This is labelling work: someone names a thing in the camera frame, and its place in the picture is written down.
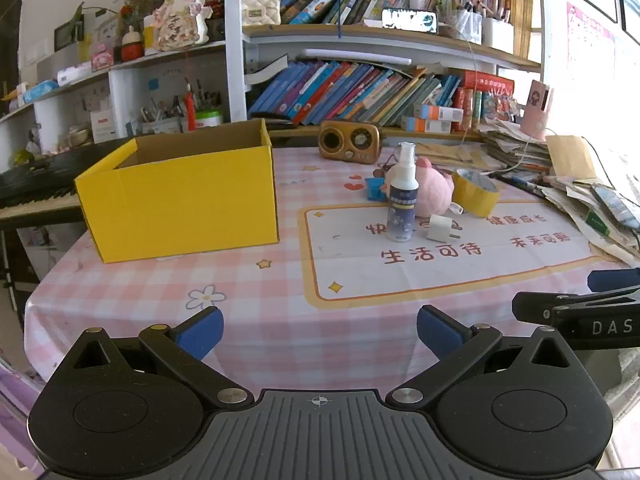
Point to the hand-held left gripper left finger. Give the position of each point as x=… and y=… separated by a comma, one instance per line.
x=200, y=332

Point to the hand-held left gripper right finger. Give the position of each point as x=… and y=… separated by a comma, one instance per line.
x=440, y=332

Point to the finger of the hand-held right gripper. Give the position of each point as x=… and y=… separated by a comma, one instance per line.
x=615, y=280
x=535, y=307

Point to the white charger plug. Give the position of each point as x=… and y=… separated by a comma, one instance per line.
x=440, y=227

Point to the yellow tape roll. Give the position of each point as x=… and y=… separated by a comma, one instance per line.
x=475, y=200

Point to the yellow cardboard box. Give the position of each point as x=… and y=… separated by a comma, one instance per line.
x=175, y=210

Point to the white spray bottle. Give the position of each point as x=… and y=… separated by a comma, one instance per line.
x=401, y=210

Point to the pink plush pig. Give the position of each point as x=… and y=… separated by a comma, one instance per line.
x=432, y=190

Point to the pink checked tablecloth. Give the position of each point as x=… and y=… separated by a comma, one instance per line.
x=250, y=300

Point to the stack of loose papers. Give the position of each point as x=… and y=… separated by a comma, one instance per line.
x=590, y=210

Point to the black marker pen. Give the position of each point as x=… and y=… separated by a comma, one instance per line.
x=515, y=182

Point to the kraft paper envelope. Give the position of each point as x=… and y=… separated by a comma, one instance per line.
x=570, y=157

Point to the black binder clip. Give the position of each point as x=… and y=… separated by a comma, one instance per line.
x=385, y=169

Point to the pile of brown envelopes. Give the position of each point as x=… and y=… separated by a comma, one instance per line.
x=450, y=152

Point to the colourful foil charms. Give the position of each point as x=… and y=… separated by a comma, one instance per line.
x=500, y=105

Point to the blue orange carton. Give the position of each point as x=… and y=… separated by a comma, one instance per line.
x=425, y=126
x=437, y=112

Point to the brown retro radio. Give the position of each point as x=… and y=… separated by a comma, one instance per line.
x=350, y=142

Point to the white jar green lid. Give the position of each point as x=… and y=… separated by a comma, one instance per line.
x=207, y=120

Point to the pen holder with pens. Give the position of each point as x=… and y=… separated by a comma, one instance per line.
x=160, y=122

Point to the set of red dictionaries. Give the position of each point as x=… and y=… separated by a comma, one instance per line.
x=487, y=95

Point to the white box red label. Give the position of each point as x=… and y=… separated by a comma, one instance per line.
x=103, y=127

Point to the black keyboard piano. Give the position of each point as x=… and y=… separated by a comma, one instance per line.
x=30, y=180

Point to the row of blue books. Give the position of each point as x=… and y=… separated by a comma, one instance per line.
x=350, y=90

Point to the white side shelf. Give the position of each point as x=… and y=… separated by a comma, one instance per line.
x=120, y=80

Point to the white storage box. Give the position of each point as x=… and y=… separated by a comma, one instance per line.
x=497, y=35

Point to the white wooden bookshelf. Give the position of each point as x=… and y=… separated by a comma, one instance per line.
x=235, y=60

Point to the flat white box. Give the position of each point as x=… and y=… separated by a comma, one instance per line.
x=75, y=74

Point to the small pink box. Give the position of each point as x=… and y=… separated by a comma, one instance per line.
x=102, y=61

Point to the blue tissue pack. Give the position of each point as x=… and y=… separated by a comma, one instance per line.
x=40, y=91

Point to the white lamp bar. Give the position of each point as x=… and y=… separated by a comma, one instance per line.
x=350, y=56

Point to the clear pen holder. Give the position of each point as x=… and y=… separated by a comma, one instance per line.
x=462, y=25

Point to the lucky cat ornament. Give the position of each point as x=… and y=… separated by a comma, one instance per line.
x=177, y=22

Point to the white digital clock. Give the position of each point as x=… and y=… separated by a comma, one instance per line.
x=410, y=21

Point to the white quilted handbag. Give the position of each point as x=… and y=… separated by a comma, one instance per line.
x=260, y=10

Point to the pink wall calendar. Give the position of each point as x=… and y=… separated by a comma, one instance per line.
x=590, y=55

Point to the black picture frame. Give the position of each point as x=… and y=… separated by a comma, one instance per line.
x=67, y=35

